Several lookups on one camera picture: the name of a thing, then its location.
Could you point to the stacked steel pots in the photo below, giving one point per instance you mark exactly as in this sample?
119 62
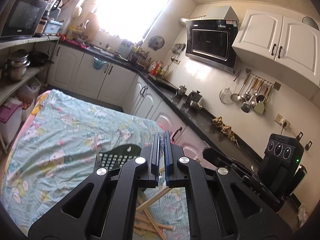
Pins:
17 67

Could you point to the steel teapot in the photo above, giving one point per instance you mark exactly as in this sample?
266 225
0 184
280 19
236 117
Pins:
193 97

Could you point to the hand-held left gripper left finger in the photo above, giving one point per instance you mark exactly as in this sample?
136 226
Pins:
125 180

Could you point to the teal knife block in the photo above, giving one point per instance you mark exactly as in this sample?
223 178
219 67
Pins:
125 51

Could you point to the glass french press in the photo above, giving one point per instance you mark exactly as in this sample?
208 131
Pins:
181 91

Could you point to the black microwave oven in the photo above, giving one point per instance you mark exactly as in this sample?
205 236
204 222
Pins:
22 15

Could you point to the steel spoon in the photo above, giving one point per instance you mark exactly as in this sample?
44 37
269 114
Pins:
246 96

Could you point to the cartoon print tablecloth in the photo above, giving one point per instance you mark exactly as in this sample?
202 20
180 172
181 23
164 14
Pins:
62 130

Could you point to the black ladle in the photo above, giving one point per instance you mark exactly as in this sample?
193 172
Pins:
260 98

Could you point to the pink lidded storage box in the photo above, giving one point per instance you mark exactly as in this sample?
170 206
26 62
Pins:
10 120

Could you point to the pile of brown eggs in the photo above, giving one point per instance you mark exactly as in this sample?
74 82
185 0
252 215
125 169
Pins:
26 103

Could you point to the black frying pan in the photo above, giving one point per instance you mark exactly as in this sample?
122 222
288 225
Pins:
37 57

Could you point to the white wall cabinet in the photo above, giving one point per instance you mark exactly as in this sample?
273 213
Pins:
260 37

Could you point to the steel ladle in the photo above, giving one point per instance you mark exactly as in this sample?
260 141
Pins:
235 97

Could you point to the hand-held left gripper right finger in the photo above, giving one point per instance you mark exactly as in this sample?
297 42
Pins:
195 180

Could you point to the black range hood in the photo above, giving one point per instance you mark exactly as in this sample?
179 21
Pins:
210 42

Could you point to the black kitchen countertop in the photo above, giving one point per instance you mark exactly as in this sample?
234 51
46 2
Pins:
200 120

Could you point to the steel bowl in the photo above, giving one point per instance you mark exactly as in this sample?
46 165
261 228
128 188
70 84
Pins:
197 105

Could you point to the black cylindrical container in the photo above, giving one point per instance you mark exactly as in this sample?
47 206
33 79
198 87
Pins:
297 180

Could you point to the ginger roots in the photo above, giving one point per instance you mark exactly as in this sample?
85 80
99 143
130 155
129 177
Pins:
222 127

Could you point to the black air fryer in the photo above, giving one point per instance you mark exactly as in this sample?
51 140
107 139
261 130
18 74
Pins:
277 155

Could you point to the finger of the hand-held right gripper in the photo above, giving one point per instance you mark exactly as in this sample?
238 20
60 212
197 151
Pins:
220 158

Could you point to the black dish rack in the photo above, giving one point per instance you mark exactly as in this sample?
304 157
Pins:
140 57

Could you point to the blue plastic box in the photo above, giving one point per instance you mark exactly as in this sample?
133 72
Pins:
53 27

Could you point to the steel slotted spatula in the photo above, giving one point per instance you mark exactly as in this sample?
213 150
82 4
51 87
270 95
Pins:
245 107

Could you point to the small hanging kitchen tools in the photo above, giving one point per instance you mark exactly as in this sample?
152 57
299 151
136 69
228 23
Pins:
178 50

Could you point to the black induction cooktop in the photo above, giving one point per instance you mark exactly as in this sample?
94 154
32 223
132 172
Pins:
162 80

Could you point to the green plastic utensil basket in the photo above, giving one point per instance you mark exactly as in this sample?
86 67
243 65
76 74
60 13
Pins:
120 150

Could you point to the wall socket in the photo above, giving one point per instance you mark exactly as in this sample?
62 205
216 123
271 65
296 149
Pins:
282 122

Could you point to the kitchen window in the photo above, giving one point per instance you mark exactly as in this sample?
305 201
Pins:
130 10

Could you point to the row of condiment bottles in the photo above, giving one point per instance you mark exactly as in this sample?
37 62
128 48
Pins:
157 68

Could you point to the white base cabinets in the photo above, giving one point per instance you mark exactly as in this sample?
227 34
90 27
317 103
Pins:
82 75

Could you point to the utensil hook rail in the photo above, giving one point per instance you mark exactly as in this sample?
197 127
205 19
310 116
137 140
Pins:
265 80

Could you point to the black blender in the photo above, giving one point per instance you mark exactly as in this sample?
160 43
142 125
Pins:
41 26

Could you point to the pile of bamboo chopsticks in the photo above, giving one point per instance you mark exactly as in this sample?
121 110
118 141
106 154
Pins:
150 226

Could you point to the metal shelf rack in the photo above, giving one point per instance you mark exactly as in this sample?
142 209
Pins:
15 44

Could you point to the blue hanging bin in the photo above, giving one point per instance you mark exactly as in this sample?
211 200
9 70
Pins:
100 63

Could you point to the green spatula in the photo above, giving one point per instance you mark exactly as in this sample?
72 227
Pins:
260 107

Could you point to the small wall fan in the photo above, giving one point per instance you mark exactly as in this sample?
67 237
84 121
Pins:
156 42

